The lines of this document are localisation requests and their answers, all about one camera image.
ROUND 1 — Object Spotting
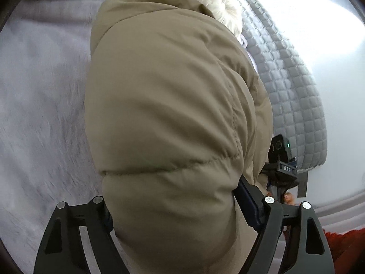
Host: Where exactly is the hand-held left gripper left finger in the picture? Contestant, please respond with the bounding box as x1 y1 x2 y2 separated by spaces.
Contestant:
34 195 126 274

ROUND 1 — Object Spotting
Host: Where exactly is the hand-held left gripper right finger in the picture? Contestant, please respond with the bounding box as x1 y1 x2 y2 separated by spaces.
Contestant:
233 176 335 274

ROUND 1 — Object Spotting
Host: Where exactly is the beige puffer jacket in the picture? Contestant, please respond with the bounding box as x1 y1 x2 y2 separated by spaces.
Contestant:
84 0 274 274

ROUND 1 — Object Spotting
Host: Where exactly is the grey quilted mattress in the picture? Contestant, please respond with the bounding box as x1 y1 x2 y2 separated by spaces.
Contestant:
236 0 327 173

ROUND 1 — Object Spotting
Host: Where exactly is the person's orange knit clothing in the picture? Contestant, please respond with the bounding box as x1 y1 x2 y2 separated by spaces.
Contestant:
324 228 365 272

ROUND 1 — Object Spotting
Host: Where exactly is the dark fabric strap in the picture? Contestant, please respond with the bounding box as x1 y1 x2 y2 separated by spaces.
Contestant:
297 169 309 198

